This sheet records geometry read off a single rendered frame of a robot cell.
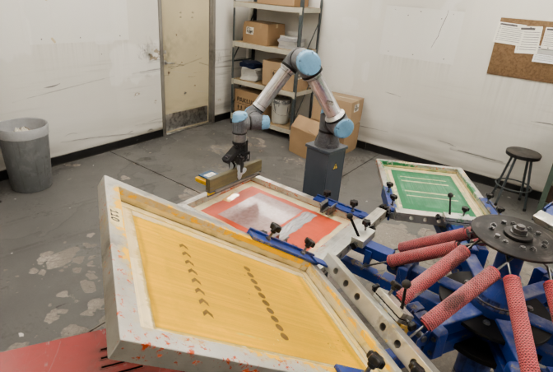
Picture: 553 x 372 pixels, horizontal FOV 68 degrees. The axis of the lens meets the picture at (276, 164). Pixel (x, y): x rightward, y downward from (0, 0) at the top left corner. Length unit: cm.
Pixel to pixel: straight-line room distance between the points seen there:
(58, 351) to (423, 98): 502
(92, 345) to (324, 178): 158
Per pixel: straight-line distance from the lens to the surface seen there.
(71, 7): 517
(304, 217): 216
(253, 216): 214
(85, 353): 132
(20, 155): 462
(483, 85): 545
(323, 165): 244
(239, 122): 209
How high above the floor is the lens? 203
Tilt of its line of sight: 23 degrees down
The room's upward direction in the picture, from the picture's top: 4 degrees clockwise
